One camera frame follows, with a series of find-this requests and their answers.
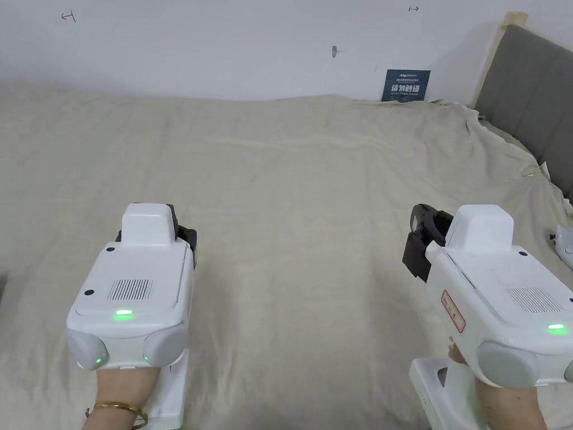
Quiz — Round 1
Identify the grey padded headboard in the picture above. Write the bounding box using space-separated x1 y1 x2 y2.
465 11 573 203

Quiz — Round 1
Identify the dark blue card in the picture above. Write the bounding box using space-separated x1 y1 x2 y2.
382 69 432 104

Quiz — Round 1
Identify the bed with beige sheet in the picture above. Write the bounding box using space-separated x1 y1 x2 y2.
0 84 573 430

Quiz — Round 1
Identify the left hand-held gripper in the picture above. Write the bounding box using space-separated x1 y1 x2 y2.
66 203 198 420

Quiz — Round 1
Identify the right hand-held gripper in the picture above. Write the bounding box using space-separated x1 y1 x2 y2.
402 203 573 430

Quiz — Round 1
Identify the white hand controller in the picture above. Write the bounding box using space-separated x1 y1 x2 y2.
549 223 573 261

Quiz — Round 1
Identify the person's right hand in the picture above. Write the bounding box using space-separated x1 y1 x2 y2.
447 344 539 430

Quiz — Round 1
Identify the person's left hand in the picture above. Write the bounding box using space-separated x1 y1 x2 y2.
95 365 161 408

